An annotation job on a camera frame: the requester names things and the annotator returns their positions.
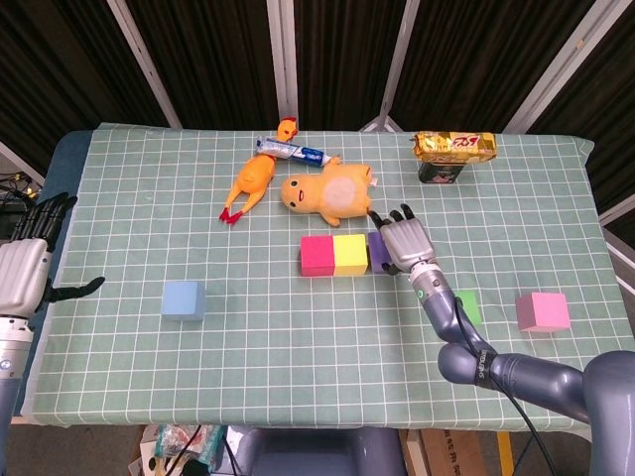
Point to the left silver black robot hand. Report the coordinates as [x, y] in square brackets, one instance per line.
[22, 273]

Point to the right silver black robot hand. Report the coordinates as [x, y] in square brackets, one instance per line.
[407, 243]

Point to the purple foam cube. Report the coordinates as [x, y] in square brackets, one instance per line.
[376, 253]

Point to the magenta foam cube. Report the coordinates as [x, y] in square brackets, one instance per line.
[317, 255]

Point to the green foam cube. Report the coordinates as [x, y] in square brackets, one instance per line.
[470, 307]

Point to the blue foam cube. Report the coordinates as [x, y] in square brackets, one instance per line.
[181, 300]

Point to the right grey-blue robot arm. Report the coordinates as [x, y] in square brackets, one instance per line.
[521, 379]

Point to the black equipment box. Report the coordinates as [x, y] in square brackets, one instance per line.
[7, 223]

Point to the yellow foam cube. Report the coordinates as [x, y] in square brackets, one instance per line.
[349, 254]

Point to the dark green tin can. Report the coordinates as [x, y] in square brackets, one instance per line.
[439, 173]

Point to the yellow plush duck toy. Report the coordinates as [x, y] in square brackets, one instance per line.
[337, 193]

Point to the gold biscuit packet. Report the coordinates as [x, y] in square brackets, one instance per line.
[454, 146]

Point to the silver blue toothpaste tube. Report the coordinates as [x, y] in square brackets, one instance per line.
[292, 151]

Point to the green checked tablecloth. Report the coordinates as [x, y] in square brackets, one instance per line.
[297, 347]

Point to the light pink foam cube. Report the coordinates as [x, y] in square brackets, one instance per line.
[543, 312]

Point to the orange rubber chicken toy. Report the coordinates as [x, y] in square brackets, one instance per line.
[255, 178]

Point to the brown cardboard box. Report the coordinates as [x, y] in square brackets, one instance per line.
[456, 453]

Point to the grey-blue robot torso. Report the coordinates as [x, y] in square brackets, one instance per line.
[312, 453]

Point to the yellow table leg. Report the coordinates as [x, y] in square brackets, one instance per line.
[505, 453]

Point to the green snack bag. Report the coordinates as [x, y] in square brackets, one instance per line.
[188, 441]

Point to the white frame post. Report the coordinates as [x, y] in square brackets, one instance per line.
[617, 210]
[20, 161]
[622, 263]
[283, 59]
[144, 64]
[560, 64]
[397, 64]

